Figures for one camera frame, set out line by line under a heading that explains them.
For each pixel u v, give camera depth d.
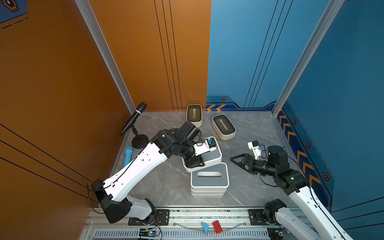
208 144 0.57
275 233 0.70
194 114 1.10
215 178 0.68
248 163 0.62
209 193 0.75
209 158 0.65
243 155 0.62
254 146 0.67
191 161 0.57
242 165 0.62
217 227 0.70
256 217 0.72
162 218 0.74
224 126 1.03
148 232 0.71
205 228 0.70
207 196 0.80
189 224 0.72
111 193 0.39
